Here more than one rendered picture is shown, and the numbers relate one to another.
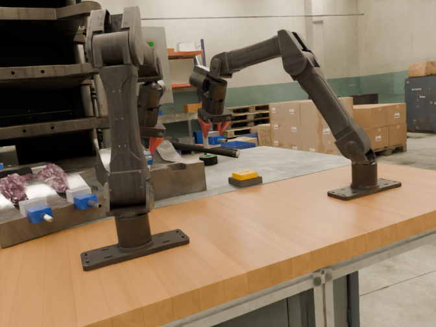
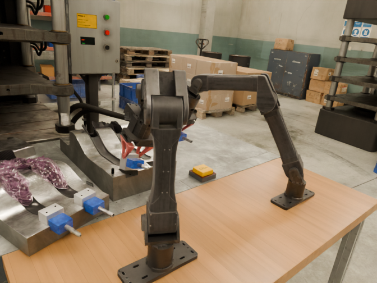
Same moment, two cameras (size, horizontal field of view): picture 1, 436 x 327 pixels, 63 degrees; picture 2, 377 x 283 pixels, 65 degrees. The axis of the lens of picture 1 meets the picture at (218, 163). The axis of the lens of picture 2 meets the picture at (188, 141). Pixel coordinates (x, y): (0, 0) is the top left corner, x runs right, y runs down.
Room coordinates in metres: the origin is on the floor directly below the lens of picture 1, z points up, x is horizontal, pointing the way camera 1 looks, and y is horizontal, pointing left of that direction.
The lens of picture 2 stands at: (0.09, 0.30, 1.34)
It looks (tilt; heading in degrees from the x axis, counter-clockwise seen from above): 20 degrees down; 343
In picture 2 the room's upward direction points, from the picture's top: 5 degrees clockwise
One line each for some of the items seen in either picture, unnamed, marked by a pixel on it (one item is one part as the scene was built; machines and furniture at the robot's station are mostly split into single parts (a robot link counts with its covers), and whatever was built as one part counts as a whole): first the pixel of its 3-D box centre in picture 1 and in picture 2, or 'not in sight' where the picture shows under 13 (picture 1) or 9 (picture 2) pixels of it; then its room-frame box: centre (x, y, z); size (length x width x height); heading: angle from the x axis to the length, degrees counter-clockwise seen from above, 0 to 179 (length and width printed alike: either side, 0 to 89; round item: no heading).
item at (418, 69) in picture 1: (422, 69); (284, 44); (7.24, -4.25, 1.26); 0.42 x 0.33 x 0.29; 19
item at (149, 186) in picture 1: (128, 196); (160, 227); (0.66, 0.18, 0.90); 0.09 x 0.06 x 0.06; 88
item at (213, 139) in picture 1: (217, 140); (181, 137); (1.19, -0.01, 0.93); 0.13 x 0.05 x 0.05; 26
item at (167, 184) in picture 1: (141, 165); (113, 150); (1.23, 0.27, 0.87); 0.50 x 0.26 x 0.14; 25
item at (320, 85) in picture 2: not in sight; (327, 86); (5.93, -4.80, 0.42); 0.86 x 0.33 x 0.83; 19
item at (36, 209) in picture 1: (41, 214); (63, 224); (0.77, 0.40, 0.86); 0.13 x 0.05 x 0.05; 43
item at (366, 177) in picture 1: (364, 175); (295, 188); (0.89, -0.37, 0.84); 0.20 x 0.07 x 0.08; 114
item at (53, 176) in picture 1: (28, 179); (22, 170); (1.00, 0.55, 0.90); 0.26 x 0.18 x 0.08; 43
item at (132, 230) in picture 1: (133, 231); (160, 252); (0.65, 0.17, 0.84); 0.20 x 0.07 x 0.08; 114
